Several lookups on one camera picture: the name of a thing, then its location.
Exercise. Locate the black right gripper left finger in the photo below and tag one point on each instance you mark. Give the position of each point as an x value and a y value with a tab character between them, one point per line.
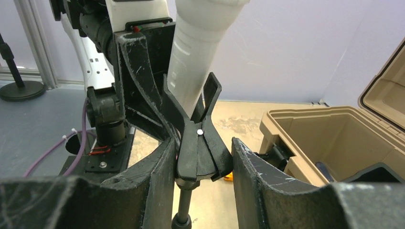
141	197

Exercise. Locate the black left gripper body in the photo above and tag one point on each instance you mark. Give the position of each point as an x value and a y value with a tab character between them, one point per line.
147	54

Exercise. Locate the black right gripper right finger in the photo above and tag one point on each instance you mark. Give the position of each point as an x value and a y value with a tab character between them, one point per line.
267	198

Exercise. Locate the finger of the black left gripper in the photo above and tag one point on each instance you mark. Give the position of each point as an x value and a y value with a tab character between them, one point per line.
146	116

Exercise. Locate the black round-base mic stand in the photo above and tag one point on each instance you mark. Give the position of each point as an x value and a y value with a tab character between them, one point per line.
202	153

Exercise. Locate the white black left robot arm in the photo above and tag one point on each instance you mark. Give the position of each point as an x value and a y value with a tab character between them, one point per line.
98	21

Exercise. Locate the yellow tape measure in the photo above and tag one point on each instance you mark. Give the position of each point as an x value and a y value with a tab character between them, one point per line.
229	177

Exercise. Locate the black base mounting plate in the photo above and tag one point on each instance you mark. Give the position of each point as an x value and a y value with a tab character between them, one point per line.
99	163

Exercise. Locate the tan plastic toolbox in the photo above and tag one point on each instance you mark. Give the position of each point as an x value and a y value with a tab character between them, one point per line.
323	145

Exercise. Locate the black toolbox tray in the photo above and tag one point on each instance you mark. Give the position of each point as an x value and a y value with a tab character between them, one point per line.
379	172

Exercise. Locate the aluminium frame rail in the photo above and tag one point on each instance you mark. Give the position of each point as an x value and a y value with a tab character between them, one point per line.
22	26

